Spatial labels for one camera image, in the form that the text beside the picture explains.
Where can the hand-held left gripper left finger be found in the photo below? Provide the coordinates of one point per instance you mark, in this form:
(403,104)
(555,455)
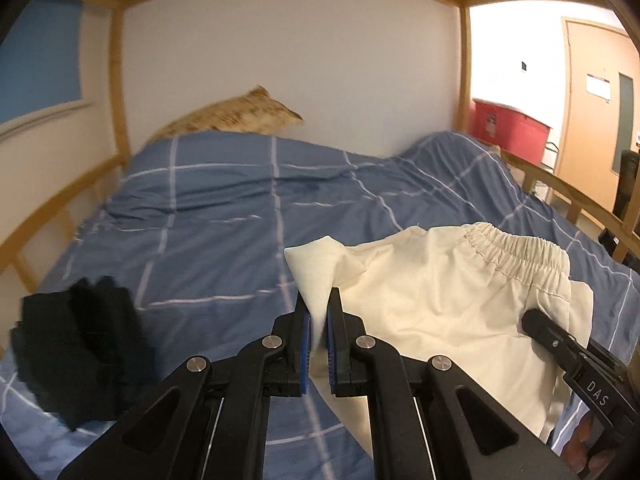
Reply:
(302,355)

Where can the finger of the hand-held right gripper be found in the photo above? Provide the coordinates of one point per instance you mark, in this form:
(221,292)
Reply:
(550,337)

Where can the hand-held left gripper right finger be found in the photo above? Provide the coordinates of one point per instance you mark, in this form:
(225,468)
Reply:
(332,360)

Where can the cream pants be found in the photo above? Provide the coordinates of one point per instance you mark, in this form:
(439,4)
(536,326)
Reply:
(440,300)

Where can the person's right hand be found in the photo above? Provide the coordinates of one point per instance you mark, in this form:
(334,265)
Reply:
(585,447)

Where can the dark object by door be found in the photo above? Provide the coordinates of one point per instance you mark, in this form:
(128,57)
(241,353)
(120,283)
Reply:
(629,185)

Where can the blue checked duvet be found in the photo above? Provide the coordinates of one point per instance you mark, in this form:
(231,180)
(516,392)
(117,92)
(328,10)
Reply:
(225,200)

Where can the wooden door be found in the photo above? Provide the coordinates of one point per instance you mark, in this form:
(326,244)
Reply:
(595,150)

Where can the red storage bin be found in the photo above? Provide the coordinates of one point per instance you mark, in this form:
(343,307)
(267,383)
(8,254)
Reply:
(510,130)

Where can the black folded clothes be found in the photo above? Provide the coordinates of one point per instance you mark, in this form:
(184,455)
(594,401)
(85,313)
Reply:
(85,350)

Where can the tan patterned pillow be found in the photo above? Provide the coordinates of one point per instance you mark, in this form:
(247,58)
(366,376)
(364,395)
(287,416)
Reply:
(235,115)

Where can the paper notice on door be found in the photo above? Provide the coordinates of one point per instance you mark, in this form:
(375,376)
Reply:
(598,88)

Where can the blue window blind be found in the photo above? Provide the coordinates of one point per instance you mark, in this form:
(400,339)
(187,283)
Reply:
(45,55)

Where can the wooden bunk bed frame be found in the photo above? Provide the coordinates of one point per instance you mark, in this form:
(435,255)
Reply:
(116,85)

